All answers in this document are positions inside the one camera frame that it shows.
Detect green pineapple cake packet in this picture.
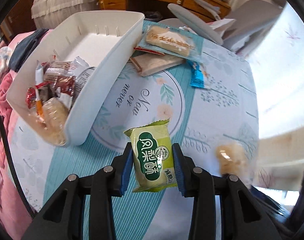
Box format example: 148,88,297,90
124,119,177,193

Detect rice crisp snack packet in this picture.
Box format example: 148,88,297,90
216,142,249,179

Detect blue foil candy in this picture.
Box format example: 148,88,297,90
187,60,210,89

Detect dark chocolate brownie packet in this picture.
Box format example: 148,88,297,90
44,68,76,98

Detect brown biscuit packet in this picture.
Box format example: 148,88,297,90
130,53,185,77

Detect red white snack packet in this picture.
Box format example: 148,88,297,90
69,56,95,96

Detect red candy packet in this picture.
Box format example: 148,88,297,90
26,87,43,109

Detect Fuji snow bread packet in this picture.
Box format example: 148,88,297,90
136,24,203,61

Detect white plastic storage bin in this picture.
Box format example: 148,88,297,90
6,10,144,146

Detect pink blanket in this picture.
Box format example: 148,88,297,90
0,28,54,240

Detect white paper bag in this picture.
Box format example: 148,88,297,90
207,18,236,36

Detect dark blue cloth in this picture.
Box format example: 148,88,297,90
8,28,49,73

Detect grey office chair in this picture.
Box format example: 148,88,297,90
160,0,286,57

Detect white lace bed cover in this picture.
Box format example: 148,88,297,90
31,0,98,29

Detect black cable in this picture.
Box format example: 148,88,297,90
0,103,38,219

